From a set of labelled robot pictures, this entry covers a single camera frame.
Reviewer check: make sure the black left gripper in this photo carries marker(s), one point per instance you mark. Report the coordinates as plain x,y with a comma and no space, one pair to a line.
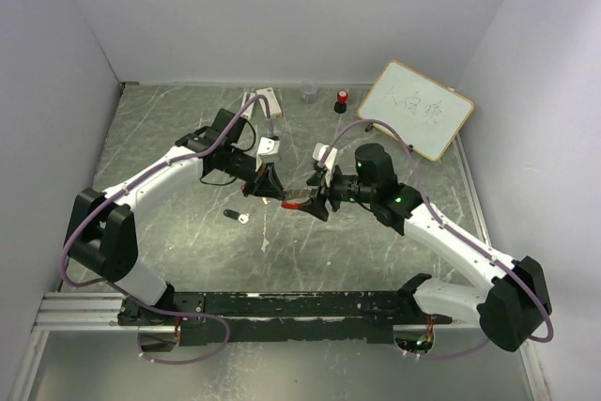
267,184

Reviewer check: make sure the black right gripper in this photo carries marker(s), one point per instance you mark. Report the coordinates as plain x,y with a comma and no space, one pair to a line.
316,207

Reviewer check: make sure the red handled metal key holder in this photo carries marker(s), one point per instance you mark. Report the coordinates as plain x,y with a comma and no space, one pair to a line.
295,198

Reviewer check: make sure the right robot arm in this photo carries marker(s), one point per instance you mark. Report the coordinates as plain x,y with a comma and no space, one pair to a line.
507,298

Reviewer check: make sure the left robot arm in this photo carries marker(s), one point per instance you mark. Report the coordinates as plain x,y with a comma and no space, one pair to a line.
102,232

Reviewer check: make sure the white green staple box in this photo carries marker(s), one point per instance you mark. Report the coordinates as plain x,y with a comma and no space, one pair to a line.
272,106

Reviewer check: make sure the red black stamp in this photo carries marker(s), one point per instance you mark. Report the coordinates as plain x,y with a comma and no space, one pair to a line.
340,106

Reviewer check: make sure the white stapler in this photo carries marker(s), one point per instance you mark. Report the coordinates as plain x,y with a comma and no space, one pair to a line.
249,110

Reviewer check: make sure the clear paperclip jar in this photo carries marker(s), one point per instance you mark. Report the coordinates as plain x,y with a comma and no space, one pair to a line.
309,91

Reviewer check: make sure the yellow framed whiteboard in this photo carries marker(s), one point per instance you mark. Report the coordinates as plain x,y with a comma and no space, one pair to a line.
426,114

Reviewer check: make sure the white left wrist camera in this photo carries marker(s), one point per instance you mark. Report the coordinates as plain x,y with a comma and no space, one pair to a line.
268,151

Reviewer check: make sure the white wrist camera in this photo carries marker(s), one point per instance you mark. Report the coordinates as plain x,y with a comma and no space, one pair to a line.
268,151
325,157

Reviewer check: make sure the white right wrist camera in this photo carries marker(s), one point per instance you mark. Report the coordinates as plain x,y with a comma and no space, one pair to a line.
325,157

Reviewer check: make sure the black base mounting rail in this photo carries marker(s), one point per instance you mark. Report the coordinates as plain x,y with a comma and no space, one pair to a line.
370,316

